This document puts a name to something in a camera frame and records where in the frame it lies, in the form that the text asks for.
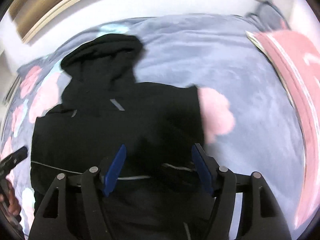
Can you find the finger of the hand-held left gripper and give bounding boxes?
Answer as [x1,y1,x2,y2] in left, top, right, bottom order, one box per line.
[0,146,28,173]

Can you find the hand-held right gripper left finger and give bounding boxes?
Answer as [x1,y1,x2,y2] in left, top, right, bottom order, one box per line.
[28,144,127,240]

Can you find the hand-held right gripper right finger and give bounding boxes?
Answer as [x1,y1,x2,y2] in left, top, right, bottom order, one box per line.
[191,143,292,240]

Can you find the black hooded jacket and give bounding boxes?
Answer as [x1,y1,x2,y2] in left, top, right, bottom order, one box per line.
[30,33,210,240]

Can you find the person's left hand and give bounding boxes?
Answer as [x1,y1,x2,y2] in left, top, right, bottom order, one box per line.
[0,180,22,222]

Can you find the grey floral blanket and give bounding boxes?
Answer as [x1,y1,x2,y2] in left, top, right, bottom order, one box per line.
[0,14,306,240]

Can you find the dark grey pillow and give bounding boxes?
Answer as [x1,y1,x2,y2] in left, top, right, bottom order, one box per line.
[246,1,288,33]

